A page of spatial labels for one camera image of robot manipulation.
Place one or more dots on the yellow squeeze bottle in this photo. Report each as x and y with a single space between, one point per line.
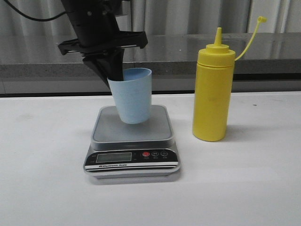
213 85

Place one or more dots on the grey stone counter ledge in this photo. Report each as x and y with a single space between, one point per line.
272 56

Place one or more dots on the light blue plastic cup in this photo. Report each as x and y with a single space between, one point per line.
132 95

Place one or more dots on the silver digital kitchen scale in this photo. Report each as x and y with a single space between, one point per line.
121 150

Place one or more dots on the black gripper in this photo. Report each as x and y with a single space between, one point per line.
97 30

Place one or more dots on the grey pleated curtain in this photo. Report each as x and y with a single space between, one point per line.
158 17

